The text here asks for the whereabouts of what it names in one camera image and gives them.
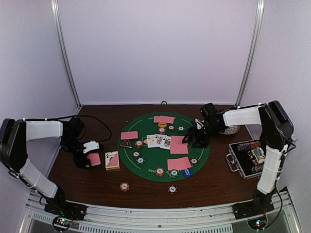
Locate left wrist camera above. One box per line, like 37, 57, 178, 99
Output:
83, 141, 104, 154

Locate orange poker chip stack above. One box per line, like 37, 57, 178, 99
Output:
120, 182, 130, 192

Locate aluminium poker chip case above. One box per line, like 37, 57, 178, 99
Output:
226, 133, 266, 179

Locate face up king card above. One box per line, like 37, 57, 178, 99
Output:
159, 136, 172, 150

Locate right aluminium frame post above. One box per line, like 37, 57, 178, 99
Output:
234, 0, 265, 107

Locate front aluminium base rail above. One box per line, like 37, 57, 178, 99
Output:
19, 186, 302, 233

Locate orange big blind button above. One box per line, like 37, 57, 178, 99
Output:
158, 122, 167, 128

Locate left aluminium frame post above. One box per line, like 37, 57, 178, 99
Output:
51, 0, 82, 108

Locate round green poker mat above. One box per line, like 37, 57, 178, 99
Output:
118, 112, 210, 183

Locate face down board card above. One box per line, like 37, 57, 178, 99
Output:
171, 135, 184, 145
170, 144, 189, 154

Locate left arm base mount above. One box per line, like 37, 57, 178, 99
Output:
44, 202, 87, 220

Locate patterned ceramic saucer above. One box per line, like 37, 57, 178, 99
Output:
219, 125, 240, 135

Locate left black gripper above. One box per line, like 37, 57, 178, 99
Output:
61, 136, 92, 170

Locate red card deck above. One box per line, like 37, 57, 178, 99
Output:
87, 153, 101, 167

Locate card deck box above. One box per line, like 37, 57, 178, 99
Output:
104, 151, 120, 170

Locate face up ace card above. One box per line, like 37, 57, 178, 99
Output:
146, 134, 156, 148

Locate red chips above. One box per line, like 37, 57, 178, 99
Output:
155, 167, 165, 177
158, 128, 166, 135
135, 140, 144, 149

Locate aluminium frame post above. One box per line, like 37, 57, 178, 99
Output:
51, 0, 82, 108
234, 0, 265, 107

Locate blue small blind button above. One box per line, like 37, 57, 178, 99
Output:
182, 169, 193, 178

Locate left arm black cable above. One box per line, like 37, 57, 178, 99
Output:
58, 115, 112, 143

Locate green chip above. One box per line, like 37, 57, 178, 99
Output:
136, 157, 145, 165
177, 126, 184, 133
169, 169, 179, 178

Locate red playing card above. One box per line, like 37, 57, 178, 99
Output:
154, 116, 167, 123
181, 157, 192, 170
121, 131, 138, 140

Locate brown 100 poker chips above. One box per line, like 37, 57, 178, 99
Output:
168, 125, 175, 132

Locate brown poker chip stack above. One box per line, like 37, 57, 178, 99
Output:
168, 185, 177, 194

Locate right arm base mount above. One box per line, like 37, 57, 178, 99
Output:
232, 201, 275, 220

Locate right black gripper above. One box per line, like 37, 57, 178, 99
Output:
182, 122, 222, 148

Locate black red triangular dealer button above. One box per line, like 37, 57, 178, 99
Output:
120, 139, 132, 149

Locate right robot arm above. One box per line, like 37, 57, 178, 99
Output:
182, 100, 296, 215

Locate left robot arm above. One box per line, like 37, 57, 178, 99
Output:
0, 117, 99, 216

